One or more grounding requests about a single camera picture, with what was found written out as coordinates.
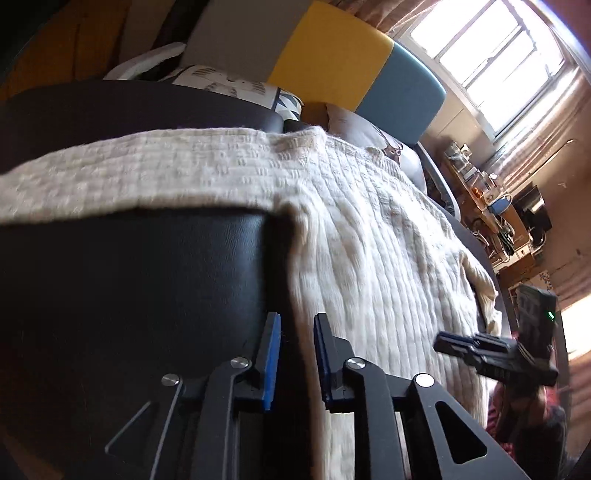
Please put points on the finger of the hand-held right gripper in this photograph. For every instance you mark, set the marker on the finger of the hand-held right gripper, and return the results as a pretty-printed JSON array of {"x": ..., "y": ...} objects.
[{"x": 466, "y": 345}]

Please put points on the sunlit curtained window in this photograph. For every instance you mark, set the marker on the sunlit curtained window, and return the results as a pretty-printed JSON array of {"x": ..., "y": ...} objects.
[{"x": 575, "y": 332}]

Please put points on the deer print cushion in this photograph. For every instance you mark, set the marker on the deer print cushion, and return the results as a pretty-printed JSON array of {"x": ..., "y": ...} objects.
[{"x": 355, "y": 127}]

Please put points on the sheer striped curtain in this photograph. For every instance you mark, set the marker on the sheer striped curtain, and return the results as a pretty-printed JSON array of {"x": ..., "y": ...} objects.
[{"x": 563, "y": 152}]

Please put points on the barred window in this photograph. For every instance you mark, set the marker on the barred window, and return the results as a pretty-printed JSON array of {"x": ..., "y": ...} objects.
[{"x": 485, "y": 69}]

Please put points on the patterned beige curtain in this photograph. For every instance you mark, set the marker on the patterned beige curtain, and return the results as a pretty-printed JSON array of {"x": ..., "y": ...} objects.
[{"x": 392, "y": 11}]

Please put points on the black television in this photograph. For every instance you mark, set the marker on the black television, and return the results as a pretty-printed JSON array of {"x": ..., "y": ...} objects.
[{"x": 531, "y": 207}]

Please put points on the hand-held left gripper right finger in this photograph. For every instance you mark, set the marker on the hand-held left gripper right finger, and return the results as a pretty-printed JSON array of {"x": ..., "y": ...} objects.
[{"x": 323, "y": 364}]

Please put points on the person's right hand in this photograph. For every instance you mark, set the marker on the person's right hand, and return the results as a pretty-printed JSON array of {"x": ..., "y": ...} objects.
[{"x": 519, "y": 408}]

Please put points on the grey yellow blue sofa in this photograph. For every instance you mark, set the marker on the grey yellow blue sofa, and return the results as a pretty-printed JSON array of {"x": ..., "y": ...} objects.
[{"x": 332, "y": 50}]

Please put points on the dark rolled mat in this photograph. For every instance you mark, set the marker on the dark rolled mat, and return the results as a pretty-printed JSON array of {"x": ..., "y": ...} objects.
[{"x": 173, "y": 23}]

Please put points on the blue chair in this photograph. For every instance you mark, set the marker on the blue chair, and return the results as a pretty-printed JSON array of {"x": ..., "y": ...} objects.
[{"x": 500, "y": 204}]

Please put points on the wooden desk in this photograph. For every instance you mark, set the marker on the wooden desk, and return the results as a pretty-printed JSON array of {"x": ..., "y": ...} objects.
[{"x": 471, "y": 194}]

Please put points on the geometric print cushion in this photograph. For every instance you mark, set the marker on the geometric print cushion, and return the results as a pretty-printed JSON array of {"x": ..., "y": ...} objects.
[{"x": 221, "y": 83}]

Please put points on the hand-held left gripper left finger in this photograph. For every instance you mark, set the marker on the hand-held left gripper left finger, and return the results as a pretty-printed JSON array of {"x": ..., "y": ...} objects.
[{"x": 272, "y": 364}]

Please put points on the cream knit sweater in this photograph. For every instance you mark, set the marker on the cream knit sweater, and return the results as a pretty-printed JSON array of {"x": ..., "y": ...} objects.
[{"x": 369, "y": 230}]

